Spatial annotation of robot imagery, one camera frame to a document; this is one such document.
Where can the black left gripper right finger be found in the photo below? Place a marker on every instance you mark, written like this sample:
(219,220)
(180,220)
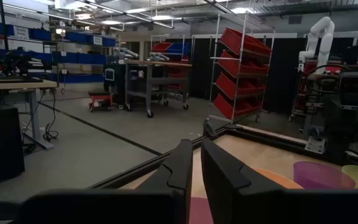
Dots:
(222,174)

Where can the orange plastic bowl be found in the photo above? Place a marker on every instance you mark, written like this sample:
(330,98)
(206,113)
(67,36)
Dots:
(278,182)

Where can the red low rolling stool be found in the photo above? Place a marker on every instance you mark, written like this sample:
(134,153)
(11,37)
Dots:
(99,99)

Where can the shelving with blue bins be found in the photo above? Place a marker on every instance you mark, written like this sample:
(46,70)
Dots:
(82,58)

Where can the black robot device on desk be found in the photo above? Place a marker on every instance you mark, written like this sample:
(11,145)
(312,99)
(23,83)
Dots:
(11,65)

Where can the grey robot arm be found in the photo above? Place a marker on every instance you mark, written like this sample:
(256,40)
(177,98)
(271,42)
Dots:
(159,57)
(126,52)

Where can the grey metal mounting bracket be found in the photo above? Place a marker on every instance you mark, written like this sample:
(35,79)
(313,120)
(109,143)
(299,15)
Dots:
(315,145)

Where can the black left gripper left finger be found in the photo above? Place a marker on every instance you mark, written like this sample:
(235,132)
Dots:
(179,168)

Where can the pink plastic bowl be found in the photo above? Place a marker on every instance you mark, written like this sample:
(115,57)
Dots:
(199,213)

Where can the wheeled workbench with wooden top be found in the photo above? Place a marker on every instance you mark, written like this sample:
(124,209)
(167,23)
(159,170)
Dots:
(148,81)

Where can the wooden desk with grey legs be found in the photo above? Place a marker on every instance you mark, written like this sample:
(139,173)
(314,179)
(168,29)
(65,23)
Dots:
(11,84)

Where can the purple translucent plastic bowl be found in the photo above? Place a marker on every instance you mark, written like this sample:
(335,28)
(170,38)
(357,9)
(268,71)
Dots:
(319,177)

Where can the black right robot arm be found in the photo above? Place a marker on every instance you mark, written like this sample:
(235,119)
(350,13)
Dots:
(337,130)

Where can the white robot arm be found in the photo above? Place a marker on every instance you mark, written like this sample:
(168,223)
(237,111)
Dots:
(325,40)

